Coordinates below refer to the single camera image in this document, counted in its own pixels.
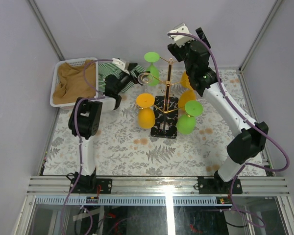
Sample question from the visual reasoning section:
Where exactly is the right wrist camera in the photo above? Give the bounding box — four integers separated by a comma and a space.
168, 23, 193, 47

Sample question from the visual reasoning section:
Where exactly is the purple cable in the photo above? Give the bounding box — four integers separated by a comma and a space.
168, 33, 291, 228
59, 58, 118, 235

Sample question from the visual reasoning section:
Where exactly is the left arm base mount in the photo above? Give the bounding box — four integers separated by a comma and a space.
66, 172, 113, 194

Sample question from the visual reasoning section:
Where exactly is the green striped cloth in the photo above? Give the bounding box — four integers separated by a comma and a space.
98, 63, 145, 93

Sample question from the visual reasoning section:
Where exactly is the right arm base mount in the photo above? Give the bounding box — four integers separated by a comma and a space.
197, 176, 243, 195

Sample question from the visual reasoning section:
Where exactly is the green plastic cup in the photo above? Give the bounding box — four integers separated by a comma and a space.
144, 51, 160, 87

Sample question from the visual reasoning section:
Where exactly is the floral tablecloth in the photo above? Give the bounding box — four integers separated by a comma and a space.
43, 68, 271, 177

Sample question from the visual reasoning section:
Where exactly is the green wine glass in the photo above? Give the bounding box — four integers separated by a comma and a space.
176, 100, 203, 135

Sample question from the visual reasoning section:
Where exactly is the gold wine glass rack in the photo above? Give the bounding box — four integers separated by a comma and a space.
149, 58, 180, 139

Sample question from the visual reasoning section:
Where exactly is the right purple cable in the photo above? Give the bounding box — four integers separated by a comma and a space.
168, 33, 291, 228

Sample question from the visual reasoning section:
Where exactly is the orange plastic cup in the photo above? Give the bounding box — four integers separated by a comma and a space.
136, 93, 155, 129

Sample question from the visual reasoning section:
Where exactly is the orange wine glass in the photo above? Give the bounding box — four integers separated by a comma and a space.
180, 71, 193, 90
178, 90, 196, 110

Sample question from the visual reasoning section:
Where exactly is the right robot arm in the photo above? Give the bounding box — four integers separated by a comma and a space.
168, 25, 269, 193

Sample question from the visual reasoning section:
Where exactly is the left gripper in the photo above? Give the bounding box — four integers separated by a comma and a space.
114, 62, 147, 94

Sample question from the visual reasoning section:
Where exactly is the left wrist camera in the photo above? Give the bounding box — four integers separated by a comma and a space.
112, 58, 130, 74

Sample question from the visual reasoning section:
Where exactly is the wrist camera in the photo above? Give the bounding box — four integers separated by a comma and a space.
112, 58, 130, 74
168, 23, 193, 47

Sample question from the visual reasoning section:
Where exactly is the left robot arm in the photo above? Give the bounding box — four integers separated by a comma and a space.
68, 59, 140, 193

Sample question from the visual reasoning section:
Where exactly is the aluminium rail frame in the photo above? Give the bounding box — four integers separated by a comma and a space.
26, 176, 290, 197

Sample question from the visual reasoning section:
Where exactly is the brown cloth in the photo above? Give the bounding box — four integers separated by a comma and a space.
52, 60, 97, 105

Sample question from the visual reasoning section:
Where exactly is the clear glass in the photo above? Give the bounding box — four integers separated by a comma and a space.
137, 72, 153, 93

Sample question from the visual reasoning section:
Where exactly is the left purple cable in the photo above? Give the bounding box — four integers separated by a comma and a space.
59, 58, 118, 235

